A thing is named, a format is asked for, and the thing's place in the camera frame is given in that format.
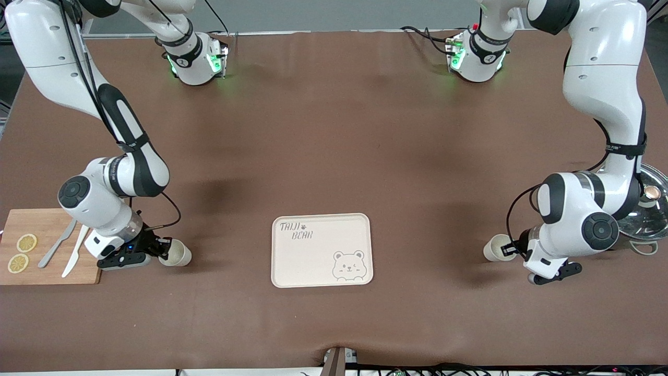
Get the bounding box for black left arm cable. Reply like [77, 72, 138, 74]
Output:
[505, 97, 649, 247]

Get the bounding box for wooden cutting board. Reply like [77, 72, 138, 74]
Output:
[0, 208, 115, 286]

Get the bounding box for white IKEA cup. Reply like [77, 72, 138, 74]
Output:
[483, 234, 518, 262]
[158, 239, 192, 267]

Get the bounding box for grey plastic knife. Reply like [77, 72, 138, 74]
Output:
[38, 219, 77, 269]

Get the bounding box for glass pot lid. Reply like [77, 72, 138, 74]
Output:
[595, 163, 668, 242]

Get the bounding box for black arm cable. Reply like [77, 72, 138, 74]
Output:
[505, 97, 649, 247]
[57, 0, 182, 231]

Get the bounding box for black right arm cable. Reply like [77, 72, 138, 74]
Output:
[57, 0, 182, 231]

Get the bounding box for beige bear print tray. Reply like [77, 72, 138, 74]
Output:
[271, 213, 374, 288]

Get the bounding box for brown table cover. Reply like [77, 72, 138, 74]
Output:
[0, 29, 668, 372]

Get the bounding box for thin black base cable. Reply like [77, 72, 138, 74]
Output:
[204, 0, 231, 36]

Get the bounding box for metal bracket at table edge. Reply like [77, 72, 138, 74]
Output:
[323, 346, 359, 376]

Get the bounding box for black cables at arm base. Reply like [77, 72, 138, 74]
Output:
[400, 25, 456, 56]

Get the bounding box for white plastic knife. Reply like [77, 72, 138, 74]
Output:
[61, 225, 90, 278]

